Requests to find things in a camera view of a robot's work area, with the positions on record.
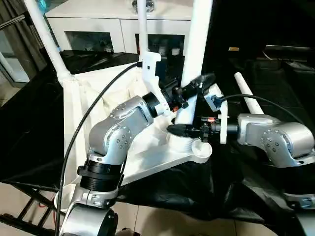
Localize white plastic table leg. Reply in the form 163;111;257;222
23;0;71;84
136;0;150;61
169;0;214;153
233;72;266;117

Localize white plastic table top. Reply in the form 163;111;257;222
54;62;213;214

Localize black plastic mat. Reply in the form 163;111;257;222
0;49;315;226

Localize black draped furniture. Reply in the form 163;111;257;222
196;0;315;65

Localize black parts in clear bag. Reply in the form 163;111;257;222
130;0;156;13

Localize white sideboard cabinet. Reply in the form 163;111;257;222
44;0;198;55

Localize blue white plastic package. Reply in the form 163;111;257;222
39;0;63;54

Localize grey curtain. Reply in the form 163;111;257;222
0;0;48;76

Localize metal rod with black knob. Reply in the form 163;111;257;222
0;14;27;30

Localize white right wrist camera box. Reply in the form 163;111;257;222
203;83;229;145

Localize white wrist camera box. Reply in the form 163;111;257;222
140;51;173;118
203;83;229;145

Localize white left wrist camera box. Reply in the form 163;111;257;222
140;51;173;118

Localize black right camera cable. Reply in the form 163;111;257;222
213;94;266;104

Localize red cable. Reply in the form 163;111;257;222
36;203;62;232

